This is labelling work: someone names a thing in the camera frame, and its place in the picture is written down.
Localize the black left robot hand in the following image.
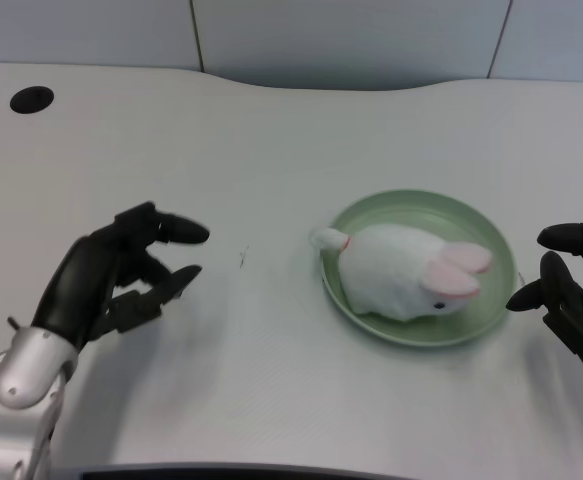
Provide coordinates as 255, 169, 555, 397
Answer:
29, 201, 211, 352

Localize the green round plate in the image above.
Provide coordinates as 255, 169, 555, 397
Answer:
319, 188, 517, 348

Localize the black round cable grommet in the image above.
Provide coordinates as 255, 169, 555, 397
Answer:
9, 85, 55, 114

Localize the white plush rabbit doll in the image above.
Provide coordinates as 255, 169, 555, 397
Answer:
309, 223, 494, 322

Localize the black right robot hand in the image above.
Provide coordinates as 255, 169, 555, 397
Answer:
505, 222, 583, 394

